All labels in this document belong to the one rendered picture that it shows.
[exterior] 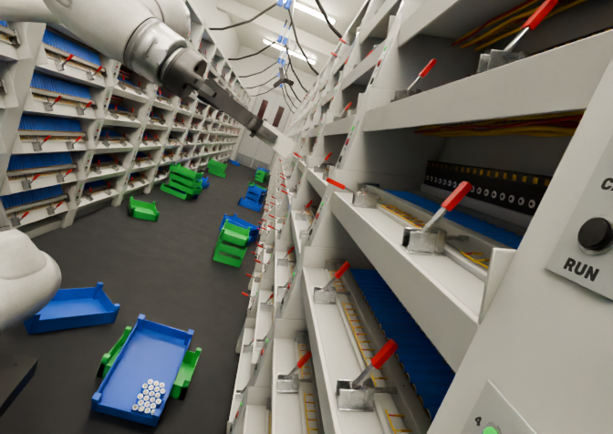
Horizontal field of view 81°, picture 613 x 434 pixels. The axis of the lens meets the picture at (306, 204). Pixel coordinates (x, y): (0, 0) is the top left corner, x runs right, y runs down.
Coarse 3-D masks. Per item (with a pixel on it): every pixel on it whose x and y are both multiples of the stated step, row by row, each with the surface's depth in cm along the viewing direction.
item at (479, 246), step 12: (360, 192) 77; (384, 192) 69; (384, 204) 66; (396, 204) 60; (408, 204) 56; (408, 216) 55; (420, 216) 51; (432, 216) 47; (420, 228) 46; (444, 228) 44; (456, 228) 41; (468, 228) 42; (480, 240) 36; (492, 240) 37; (468, 252) 38; (480, 252) 36; (480, 264) 33
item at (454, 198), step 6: (462, 186) 37; (468, 186) 37; (456, 192) 37; (462, 192) 37; (450, 198) 38; (456, 198) 37; (444, 204) 38; (450, 204) 37; (456, 204) 37; (444, 210) 37; (450, 210) 37; (438, 216) 38; (432, 222) 38; (426, 228) 38
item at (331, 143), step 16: (384, 0) 142; (368, 16) 142; (368, 48) 144; (352, 64) 145; (336, 96) 147; (352, 96) 147; (336, 112) 148; (320, 144) 150; (336, 144) 150; (304, 176) 152; (304, 192) 153; (288, 224) 154; (288, 240) 156; (272, 256) 159; (272, 272) 158; (256, 304) 160; (240, 336) 167; (240, 352) 163
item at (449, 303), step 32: (448, 192) 68; (352, 224) 60; (384, 224) 51; (384, 256) 42; (416, 256) 36; (512, 256) 22; (416, 288) 32; (448, 288) 28; (480, 288) 29; (416, 320) 32; (448, 320) 26; (480, 320) 23; (448, 352) 26
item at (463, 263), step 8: (384, 208) 61; (392, 216) 55; (400, 224) 52; (408, 224) 49; (448, 248) 38; (448, 256) 37; (456, 256) 36; (464, 264) 34; (472, 264) 33; (472, 272) 33; (480, 272) 32
